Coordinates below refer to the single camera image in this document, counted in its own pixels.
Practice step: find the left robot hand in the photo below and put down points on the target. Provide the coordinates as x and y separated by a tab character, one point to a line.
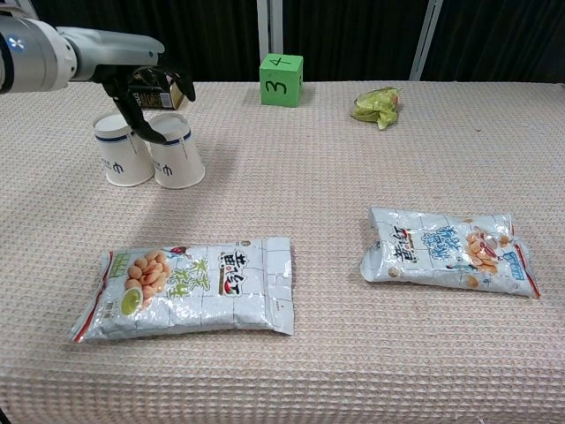
115	50

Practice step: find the white paper cup blue band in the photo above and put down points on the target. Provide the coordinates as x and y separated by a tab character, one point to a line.
121	159
176	159

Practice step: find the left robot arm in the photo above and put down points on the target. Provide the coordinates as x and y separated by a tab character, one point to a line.
31	55

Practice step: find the black and gold tin can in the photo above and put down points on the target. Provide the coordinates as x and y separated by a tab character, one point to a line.
154	95

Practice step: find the green numbered foam cube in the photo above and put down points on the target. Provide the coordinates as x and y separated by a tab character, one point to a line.
280	84

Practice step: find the black curtain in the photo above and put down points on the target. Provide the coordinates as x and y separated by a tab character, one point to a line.
353	35

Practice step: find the snack bag with green label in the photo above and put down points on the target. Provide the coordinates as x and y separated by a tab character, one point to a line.
190	291

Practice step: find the crumpled green wrapper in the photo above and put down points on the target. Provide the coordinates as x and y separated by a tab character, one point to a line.
378	107

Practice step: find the beige woven tablecloth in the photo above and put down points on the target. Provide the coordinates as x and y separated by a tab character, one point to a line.
282	353

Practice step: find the snack bag with blue label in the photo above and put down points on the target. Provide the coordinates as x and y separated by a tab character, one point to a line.
446	256

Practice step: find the upright white frame post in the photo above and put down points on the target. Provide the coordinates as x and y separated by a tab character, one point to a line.
269	31

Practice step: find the slanted white frame post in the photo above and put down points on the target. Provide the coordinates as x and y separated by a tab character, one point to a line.
427	40

